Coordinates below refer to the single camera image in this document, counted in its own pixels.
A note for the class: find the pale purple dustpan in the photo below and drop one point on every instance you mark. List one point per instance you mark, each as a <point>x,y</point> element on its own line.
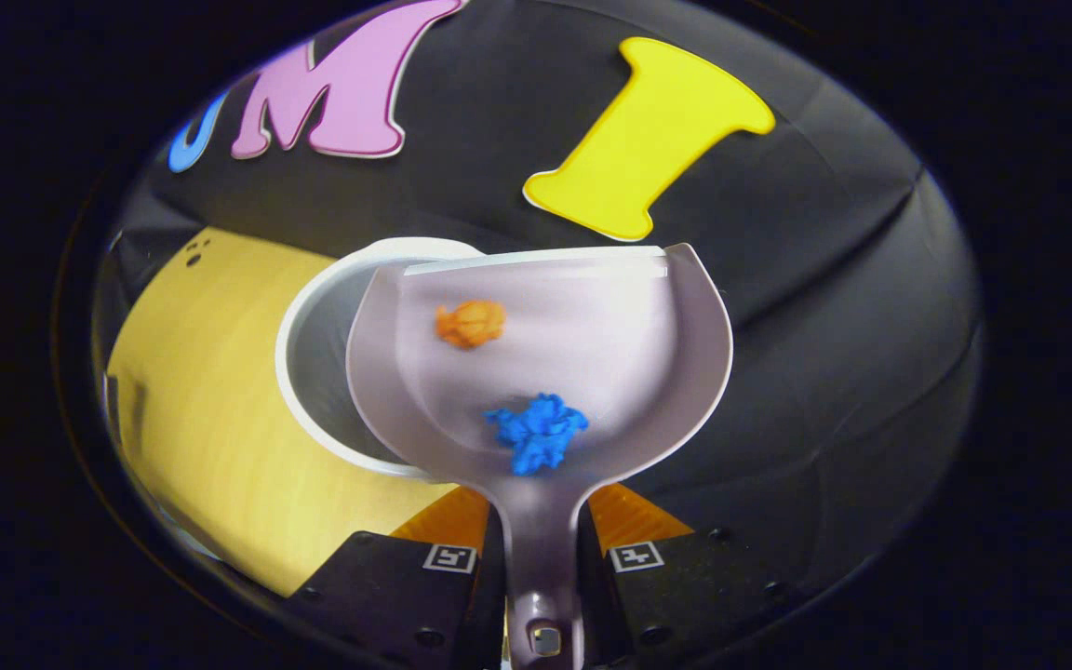
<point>592,354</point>

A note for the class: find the white ribbed garbage bin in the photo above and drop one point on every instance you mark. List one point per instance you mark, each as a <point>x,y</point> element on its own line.
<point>322,372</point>

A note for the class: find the orange paper trash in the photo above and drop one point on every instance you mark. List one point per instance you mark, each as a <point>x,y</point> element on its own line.
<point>471,323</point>

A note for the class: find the black backdrop cloth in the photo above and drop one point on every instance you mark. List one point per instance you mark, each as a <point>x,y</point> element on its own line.
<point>824,326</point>

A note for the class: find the wooden desktop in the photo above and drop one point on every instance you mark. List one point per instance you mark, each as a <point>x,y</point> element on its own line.
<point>210,419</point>

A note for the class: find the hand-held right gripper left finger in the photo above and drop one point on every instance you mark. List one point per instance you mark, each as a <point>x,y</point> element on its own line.
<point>387,596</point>

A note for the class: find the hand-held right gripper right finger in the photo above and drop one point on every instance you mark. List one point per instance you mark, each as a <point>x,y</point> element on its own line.
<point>685,596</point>

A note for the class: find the blue paper trash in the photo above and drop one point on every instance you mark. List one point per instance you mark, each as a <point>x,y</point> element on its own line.
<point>536,433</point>

